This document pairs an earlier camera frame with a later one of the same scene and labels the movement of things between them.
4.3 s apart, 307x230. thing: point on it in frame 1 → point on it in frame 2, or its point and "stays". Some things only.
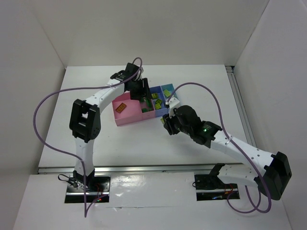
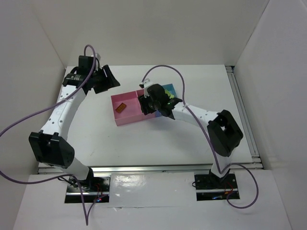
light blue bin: [168, 90] stays
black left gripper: [143, 95] → [101, 79]
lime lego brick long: [167, 93] stays
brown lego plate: [121, 108] stays
